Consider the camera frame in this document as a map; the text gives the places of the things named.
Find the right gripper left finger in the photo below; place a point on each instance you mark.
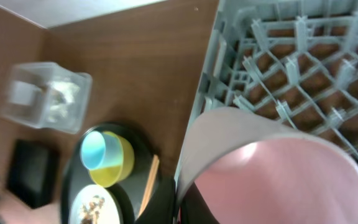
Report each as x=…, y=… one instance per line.
x=160, y=208

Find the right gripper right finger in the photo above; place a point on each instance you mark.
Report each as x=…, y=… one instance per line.
x=194, y=210

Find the pink plastic cup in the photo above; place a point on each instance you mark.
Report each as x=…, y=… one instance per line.
x=250, y=169

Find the blue plastic cup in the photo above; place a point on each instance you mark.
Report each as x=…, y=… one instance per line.
x=101, y=150

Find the white tissue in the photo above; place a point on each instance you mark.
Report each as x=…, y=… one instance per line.
x=62, y=105

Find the grey dishwasher rack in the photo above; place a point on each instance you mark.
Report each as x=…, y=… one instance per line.
x=293, y=62

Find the round black tray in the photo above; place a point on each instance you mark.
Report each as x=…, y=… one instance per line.
x=128, y=192

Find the yellow plastic bowl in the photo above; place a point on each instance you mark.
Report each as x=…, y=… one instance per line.
x=109, y=176

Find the grey plate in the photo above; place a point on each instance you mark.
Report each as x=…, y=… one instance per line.
x=110, y=213

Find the food scraps and rice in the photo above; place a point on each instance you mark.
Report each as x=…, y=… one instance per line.
x=90, y=211

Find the black rectangular bin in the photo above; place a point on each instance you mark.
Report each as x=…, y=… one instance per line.
x=33, y=173

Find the clear plastic bin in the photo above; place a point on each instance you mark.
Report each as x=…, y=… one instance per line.
x=41, y=74

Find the white label on bin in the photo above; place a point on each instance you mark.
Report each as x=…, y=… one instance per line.
x=22, y=93

